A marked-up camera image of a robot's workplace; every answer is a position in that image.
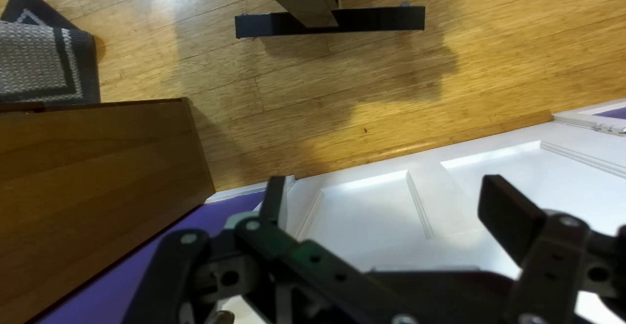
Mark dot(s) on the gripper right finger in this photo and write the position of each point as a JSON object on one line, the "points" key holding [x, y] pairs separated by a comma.
{"points": [[511, 216]]}

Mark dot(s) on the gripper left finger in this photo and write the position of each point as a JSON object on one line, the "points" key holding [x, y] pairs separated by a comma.
{"points": [[293, 253]]}

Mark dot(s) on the white panelled door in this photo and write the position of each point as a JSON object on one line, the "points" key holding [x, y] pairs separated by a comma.
{"points": [[371, 216]]}

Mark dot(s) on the brown wooden cabinet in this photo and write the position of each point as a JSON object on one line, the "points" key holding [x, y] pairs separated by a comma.
{"points": [[88, 187]]}

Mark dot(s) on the desk with black leg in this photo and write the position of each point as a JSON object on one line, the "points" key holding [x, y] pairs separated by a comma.
{"points": [[313, 18]]}

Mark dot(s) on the grey patterned rug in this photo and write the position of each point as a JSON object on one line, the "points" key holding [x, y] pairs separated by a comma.
{"points": [[39, 62]]}

